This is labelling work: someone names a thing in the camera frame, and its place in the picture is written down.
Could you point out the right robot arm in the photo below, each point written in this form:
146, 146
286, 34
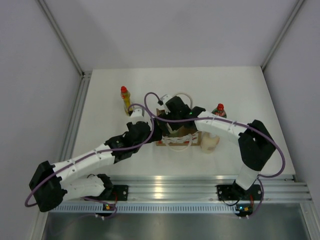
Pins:
254, 141

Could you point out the aluminium frame post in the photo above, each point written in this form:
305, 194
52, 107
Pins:
59, 34
280, 36

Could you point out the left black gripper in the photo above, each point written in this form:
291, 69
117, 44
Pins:
156, 135

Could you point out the yellow dish soap bottle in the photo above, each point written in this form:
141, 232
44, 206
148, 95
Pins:
126, 97

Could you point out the left aluminium frame post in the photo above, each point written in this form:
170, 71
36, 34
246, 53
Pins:
59, 34

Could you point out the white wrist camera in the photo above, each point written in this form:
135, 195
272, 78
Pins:
137, 115
164, 99

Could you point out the green dish soap bottle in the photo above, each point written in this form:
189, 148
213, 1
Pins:
220, 111

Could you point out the cream pump lotion bottle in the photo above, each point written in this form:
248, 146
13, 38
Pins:
209, 142

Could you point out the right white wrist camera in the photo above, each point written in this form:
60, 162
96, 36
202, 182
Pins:
164, 99

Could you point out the jute watermelon canvas bag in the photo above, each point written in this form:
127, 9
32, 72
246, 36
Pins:
177, 104

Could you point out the right aluminium frame post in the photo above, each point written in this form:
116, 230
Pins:
280, 36

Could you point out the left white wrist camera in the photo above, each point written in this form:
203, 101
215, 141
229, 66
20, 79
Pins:
137, 115

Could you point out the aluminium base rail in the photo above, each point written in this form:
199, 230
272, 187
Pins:
203, 189

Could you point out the white slotted cable duct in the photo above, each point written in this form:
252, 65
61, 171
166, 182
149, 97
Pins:
130, 208

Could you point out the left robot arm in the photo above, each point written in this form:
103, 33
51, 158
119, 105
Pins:
54, 183

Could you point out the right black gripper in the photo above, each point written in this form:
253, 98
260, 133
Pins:
163, 123

